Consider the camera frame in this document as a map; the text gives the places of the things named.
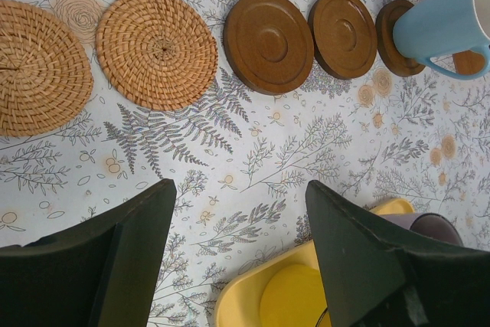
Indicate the blue mug cream inside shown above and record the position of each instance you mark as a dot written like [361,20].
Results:
[435,28]

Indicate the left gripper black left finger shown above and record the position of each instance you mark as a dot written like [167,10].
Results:
[101,272]

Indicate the light woven coaster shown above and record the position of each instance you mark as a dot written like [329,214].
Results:
[159,54]
[46,77]

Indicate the purple mug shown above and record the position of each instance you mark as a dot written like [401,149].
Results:
[429,225]

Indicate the dark brown wooden coaster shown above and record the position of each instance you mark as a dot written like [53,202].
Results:
[345,37]
[268,45]
[393,59]

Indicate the yellow glass cup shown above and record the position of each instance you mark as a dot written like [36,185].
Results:
[294,297]

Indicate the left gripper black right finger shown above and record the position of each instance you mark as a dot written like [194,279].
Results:
[409,279]

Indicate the yellow plastic tray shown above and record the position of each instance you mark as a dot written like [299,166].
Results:
[239,303]

